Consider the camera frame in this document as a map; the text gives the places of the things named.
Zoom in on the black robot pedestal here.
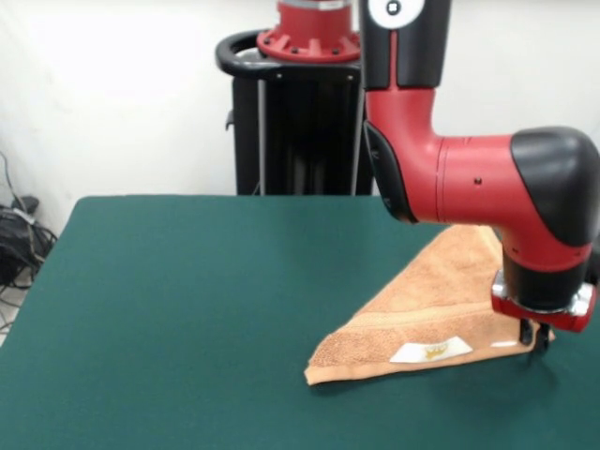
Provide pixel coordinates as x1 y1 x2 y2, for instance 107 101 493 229
215 30 376 196

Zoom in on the dark green table cloth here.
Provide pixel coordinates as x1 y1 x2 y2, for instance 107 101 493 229
0 194 600 450

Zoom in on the tan terry towel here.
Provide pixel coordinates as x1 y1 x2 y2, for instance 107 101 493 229
303 224 557 386

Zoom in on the black cable tangle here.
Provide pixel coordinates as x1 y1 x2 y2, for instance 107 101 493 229
0 149 60 334

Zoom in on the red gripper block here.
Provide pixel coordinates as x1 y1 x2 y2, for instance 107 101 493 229
490 283 599 352

